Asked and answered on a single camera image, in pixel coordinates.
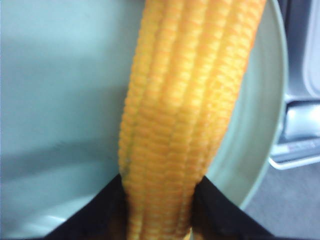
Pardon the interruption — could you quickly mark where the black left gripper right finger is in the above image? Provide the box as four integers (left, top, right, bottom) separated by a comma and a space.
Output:
191, 176, 275, 240

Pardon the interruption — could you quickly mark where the silver digital kitchen scale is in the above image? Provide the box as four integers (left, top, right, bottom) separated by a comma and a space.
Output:
269, 0, 320, 170

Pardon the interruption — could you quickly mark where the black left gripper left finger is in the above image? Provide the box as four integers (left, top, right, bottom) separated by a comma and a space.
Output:
43, 174, 128, 240

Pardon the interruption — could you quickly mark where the pale green plate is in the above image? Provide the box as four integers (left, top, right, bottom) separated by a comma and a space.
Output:
0, 0, 288, 240

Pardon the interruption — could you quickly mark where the yellow corn cob piece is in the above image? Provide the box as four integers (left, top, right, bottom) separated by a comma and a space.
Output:
118, 0, 266, 240

